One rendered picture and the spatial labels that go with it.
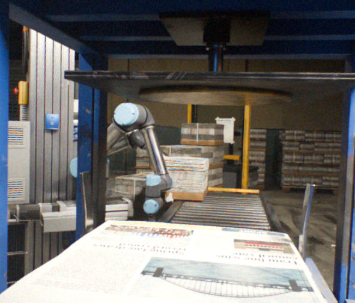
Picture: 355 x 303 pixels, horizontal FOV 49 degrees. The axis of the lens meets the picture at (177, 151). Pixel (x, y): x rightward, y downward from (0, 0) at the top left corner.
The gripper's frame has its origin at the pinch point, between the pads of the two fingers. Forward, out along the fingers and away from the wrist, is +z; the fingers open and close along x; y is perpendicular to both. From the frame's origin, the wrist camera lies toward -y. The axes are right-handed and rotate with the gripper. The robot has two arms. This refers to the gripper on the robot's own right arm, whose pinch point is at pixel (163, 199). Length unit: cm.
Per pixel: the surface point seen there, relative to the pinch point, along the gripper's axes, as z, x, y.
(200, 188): 0.0, -21.9, 8.1
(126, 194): 65, 41, -9
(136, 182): 62, 32, 1
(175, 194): -0.9, -7.4, 3.9
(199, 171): -0.6, -20.9, 18.3
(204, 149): 144, -12, 24
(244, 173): 213, -52, -4
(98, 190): -97, 5, 20
